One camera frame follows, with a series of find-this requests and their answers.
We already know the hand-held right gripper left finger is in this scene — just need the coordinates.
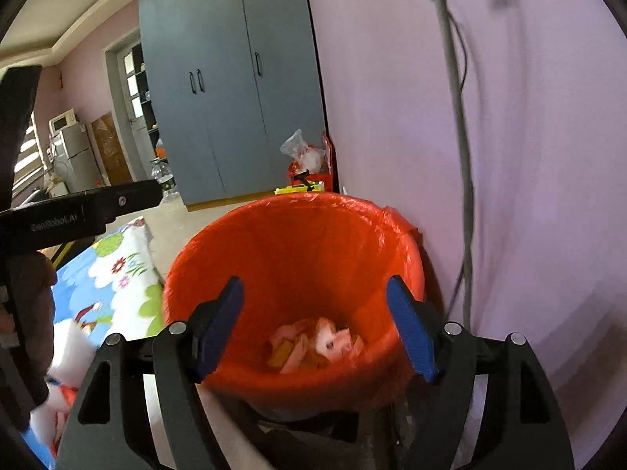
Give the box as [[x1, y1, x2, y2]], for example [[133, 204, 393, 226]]
[[56, 275, 260, 470]]

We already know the grey cable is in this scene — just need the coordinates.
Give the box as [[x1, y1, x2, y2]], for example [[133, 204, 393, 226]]
[[433, 0, 475, 334]]

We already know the blue cartoon printed bedsheet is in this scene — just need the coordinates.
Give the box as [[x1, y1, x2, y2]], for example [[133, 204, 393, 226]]
[[29, 215, 167, 470]]

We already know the silver fridge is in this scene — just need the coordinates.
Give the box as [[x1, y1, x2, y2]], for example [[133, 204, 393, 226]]
[[51, 125, 106, 194]]

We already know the brown wooden board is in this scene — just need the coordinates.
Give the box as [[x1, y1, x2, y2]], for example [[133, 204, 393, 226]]
[[91, 112, 133, 184]]

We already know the striped window blind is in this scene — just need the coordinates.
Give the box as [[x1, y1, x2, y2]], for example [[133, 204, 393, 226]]
[[12, 112, 42, 197]]

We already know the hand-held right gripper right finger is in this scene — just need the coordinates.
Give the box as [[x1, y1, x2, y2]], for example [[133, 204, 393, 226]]
[[386, 275, 575, 470]]

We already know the blue-grey wardrobe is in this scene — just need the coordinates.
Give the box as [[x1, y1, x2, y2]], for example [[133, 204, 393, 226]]
[[138, 0, 328, 206]]

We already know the pink and orange foam net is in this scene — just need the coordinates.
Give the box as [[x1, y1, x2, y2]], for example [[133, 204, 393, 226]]
[[268, 320, 321, 375]]

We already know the dark open bookshelf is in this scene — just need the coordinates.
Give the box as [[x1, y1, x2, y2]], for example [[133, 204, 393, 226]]
[[140, 59, 162, 162]]

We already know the white microwave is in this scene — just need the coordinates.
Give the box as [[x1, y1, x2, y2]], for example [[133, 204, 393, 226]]
[[48, 110, 79, 133]]

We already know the waste bin with orange liner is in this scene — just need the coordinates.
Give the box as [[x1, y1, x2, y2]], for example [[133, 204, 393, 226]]
[[161, 192, 428, 444]]

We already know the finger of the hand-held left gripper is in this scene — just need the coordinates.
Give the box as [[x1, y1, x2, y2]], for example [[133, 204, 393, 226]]
[[0, 65, 43, 209], [100, 179, 163, 222]]

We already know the white panelled door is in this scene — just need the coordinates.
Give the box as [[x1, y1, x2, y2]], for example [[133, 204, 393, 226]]
[[104, 34, 150, 182]]

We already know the green label water bottle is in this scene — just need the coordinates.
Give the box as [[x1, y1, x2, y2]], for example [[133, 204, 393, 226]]
[[149, 157, 182, 201]]

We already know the person's left hand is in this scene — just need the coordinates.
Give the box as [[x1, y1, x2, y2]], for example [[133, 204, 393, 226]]
[[10, 253, 58, 408]]

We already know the clear plastic bag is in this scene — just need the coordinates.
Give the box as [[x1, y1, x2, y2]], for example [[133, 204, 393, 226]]
[[280, 128, 326, 172]]

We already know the red bag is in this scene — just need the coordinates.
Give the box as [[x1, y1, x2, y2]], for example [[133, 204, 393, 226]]
[[286, 132, 339, 194]]

